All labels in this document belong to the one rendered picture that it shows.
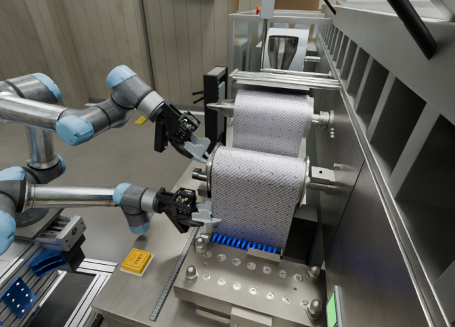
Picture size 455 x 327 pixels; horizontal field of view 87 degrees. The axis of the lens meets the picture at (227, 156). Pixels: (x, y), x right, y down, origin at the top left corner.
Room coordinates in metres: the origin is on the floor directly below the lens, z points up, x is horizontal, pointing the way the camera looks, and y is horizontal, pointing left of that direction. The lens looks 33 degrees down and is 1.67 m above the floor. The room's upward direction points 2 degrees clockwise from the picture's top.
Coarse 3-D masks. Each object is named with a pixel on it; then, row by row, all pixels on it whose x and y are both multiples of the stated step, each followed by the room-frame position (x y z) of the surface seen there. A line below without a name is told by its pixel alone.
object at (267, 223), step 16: (224, 208) 0.52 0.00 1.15; (240, 208) 0.51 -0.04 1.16; (256, 208) 0.50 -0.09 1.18; (272, 208) 0.49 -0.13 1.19; (288, 208) 0.47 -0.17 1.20; (224, 224) 0.52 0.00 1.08; (240, 224) 0.51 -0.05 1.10; (256, 224) 0.49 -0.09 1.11; (272, 224) 0.48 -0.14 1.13; (288, 224) 0.47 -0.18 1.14; (256, 240) 0.49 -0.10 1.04; (272, 240) 0.48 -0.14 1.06
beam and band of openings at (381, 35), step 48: (336, 48) 1.12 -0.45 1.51; (384, 48) 0.48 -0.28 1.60; (384, 96) 0.40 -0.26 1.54; (432, 96) 0.26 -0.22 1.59; (384, 144) 0.38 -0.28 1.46; (432, 144) 0.24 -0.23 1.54; (384, 192) 0.26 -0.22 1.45; (432, 192) 0.23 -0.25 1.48; (432, 240) 0.17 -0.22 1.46; (432, 288) 0.12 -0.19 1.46
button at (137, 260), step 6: (132, 252) 0.52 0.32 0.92; (138, 252) 0.52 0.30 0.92; (144, 252) 0.52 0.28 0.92; (126, 258) 0.50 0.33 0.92; (132, 258) 0.50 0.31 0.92; (138, 258) 0.50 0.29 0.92; (144, 258) 0.50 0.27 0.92; (150, 258) 0.51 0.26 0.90; (126, 264) 0.47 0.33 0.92; (132, 264) 0.47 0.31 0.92; (138, 264) 0.47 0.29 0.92; (144, 264) 0.48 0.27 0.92; (132, 270) 0.46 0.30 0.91; (138, 270) 0.45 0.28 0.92
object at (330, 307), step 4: (332, 296) 0.24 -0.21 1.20; (332, 300) 0.24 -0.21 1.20; (328, 304) 0.24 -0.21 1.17; (332, 304) 0.23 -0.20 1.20; (328, 308) 0.24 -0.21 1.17; (332, 308) 0.22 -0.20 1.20; (328, 312) 0.23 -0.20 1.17; (332, 312) 0.22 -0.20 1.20; (328, 316) 0.22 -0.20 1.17; (332, 316) 0.21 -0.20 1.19; (328, 320) 0.22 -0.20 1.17; (332, 320) 0.21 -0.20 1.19; (336, 320) 0.20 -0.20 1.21; (328, 324) 0.21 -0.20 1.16; (332, 324) 0.20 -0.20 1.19
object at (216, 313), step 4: (196, 304) 0.34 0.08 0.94; (196, 308) 0.35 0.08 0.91; (200, 308) 0.34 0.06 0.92; (204, 308) 0.34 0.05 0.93; (208, 308) 0.34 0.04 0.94; (200, 312) 0.34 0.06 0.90; (204, 312) 0.34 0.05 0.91; (208, 312) 0.34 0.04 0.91; (212, 312) 0.34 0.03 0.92; (216, 312) 0.33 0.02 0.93; (220, 312) 0.33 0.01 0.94; (224, 312) 0.33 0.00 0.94; (212, 316) 0.33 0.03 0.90; (216, 316) 0.33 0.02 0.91; (220, 316) 0.33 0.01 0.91; (224, 316) 0.33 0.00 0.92; (228, 316) 0.32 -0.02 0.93; (228, 320) 0.32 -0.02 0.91
